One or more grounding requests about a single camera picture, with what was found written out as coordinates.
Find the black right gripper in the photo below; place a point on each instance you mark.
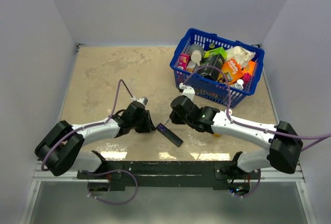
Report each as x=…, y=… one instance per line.
x=175, y=119

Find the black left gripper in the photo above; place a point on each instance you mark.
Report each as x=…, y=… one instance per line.
x=149, y=125

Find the purple battery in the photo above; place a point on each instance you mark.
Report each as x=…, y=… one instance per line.
x=161, y=129

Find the black remote control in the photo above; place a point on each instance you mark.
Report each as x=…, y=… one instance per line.
x=171, y=136

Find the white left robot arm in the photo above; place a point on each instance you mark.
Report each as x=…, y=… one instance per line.
x=60, y=150

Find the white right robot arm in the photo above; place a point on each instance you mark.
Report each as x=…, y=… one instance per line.
x=280, y=146

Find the pink small box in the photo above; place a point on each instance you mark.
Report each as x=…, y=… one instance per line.
x=184, y=59

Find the grey white-capped bottle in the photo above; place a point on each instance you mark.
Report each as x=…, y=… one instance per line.
x=196, y=53

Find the white pump bottle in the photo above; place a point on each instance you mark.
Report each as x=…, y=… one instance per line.
x=239, y=84

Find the black and green box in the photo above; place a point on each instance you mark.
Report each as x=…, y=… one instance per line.
x=216, y=58

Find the orange razor box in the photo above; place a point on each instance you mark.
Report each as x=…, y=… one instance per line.
x=233, y=70

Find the magenta box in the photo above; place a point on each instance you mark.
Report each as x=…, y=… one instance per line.
x=246, y=78

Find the blue plastic basket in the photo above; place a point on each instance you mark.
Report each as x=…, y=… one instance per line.
x=209, y=89

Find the white crumpled bag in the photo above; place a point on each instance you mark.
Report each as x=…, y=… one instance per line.
x=240, y=54

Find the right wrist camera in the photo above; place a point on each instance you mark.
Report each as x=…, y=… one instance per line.
x=187, y=91

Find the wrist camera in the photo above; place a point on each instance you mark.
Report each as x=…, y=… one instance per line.
x=187, y=91
x=142, y=100

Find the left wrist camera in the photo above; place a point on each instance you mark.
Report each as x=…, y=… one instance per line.
x=142, y=100

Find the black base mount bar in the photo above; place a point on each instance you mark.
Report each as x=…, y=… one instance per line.
x=218, y=175

